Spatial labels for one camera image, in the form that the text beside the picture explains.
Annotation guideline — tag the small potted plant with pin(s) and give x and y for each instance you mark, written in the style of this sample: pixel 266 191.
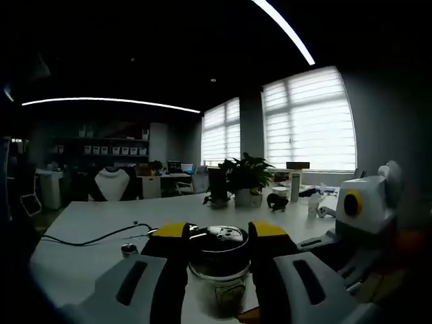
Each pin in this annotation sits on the small potted plant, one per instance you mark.
pixel 156 165

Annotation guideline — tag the long ceiling light strip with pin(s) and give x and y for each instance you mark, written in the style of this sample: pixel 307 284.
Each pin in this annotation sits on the long ceiling light strip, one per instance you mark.
pixel 290 33
pixel 111 101

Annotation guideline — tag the white game controller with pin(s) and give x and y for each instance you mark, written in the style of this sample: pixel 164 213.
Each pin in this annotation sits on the white game controller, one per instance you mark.
pixel 326 212

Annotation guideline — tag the white low cabinet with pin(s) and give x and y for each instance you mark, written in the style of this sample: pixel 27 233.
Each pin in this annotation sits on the white low cabinet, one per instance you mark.
pixel 151 187

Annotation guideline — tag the cardboard box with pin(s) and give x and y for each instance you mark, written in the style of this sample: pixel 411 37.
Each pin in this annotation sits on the cardboard box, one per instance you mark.
pixel 144 169

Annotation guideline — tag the wall shelf with white bins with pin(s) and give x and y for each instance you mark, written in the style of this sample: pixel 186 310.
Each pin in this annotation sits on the wall shelf with white bins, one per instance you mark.
pixel 101 148

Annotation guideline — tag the tall white bottle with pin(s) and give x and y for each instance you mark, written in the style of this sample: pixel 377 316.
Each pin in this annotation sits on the tall white bottle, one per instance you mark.
pixel 294 187

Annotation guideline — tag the dark desktop monitor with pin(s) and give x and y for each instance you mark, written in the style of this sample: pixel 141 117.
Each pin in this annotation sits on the dark desktop monitor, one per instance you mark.
pixel 174 166

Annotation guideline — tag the small black desk object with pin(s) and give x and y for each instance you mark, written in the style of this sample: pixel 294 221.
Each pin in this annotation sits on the small black desk object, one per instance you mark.
pixel 277 202

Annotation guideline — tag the white round container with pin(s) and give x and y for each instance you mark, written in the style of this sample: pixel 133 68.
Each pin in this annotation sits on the white round container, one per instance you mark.
pixel 281 193

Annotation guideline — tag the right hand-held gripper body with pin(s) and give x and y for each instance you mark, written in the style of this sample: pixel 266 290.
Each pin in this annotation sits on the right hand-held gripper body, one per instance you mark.
pixel 371 202

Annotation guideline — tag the chair with black white shirt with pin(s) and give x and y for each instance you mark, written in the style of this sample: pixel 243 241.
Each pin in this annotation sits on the chair with black white shirt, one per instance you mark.
pixel 111 185

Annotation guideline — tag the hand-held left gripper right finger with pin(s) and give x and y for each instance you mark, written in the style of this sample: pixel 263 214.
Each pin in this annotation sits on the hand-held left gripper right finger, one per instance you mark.
pixel 303 293

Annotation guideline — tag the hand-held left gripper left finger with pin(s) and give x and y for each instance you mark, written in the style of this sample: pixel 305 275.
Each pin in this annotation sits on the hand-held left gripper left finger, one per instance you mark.
pixel 111 287

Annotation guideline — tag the small glass seasoning bottle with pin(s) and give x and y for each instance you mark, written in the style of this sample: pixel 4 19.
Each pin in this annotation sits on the small glass seasoning bottle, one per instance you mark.
pixel 130 250
pixel 219 256

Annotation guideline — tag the person's right hand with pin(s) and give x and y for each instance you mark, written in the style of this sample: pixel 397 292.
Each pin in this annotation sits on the person's right hand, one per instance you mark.
pixel 405 256

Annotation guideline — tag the open laptop blue screen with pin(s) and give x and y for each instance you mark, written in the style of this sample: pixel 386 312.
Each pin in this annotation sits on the open laptop blue screen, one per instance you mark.
pixel 187 167

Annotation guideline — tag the potted plant in white pot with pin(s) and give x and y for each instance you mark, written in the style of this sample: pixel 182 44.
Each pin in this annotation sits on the potted plant in white pot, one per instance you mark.
pixel 248 197

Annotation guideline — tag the brown paper bag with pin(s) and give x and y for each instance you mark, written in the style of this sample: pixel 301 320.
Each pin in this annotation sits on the brown paper bag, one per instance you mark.
pixel 216 182

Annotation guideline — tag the white air purifier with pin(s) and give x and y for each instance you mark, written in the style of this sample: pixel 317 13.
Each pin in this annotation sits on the white air purifier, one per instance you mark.
pixel 50 189

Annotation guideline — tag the wide window with white blinds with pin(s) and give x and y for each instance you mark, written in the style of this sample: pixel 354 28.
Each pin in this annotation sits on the wide window with white blinds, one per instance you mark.
pixel 310 125

